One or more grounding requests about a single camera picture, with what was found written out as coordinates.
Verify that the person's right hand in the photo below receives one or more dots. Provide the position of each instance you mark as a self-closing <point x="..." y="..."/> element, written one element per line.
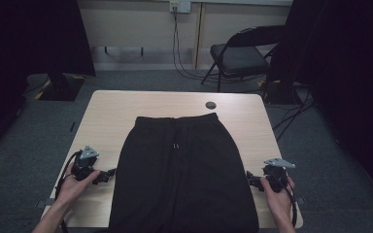
<point x="280" y="202"/>

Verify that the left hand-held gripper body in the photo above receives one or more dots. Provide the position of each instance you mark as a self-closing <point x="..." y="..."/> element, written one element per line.
<point x="84" y="166"/>

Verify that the tall black curtain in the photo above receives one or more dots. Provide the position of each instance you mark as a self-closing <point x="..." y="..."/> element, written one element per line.
<point x="353" y="81"/>

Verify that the small dark floor object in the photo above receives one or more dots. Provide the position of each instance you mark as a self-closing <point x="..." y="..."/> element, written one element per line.
<point x="72" y="126"/>

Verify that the person's left hand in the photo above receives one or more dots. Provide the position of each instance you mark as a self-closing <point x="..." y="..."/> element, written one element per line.
<point x="71" y="189"/>

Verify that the black folding chair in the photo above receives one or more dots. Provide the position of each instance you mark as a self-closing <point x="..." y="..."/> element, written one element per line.
<point x="239" y="59"/>

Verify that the white wall socket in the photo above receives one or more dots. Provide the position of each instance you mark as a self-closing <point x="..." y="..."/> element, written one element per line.
<point x="180" y="6"/>

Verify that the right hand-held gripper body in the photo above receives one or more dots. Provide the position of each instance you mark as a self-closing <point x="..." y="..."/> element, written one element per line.
<point x="276" y="178"/>

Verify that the black pants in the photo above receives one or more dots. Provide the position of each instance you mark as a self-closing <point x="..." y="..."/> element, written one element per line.
<point x="181" y="181"/>

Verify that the wide black curtain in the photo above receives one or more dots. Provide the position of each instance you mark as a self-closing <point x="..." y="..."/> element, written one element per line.
<point x="19" y="48"/>

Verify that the black stand base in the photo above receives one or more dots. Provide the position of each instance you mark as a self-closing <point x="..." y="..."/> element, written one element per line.
<point x="280" y="93"/>
<point x="63" y="89"/>

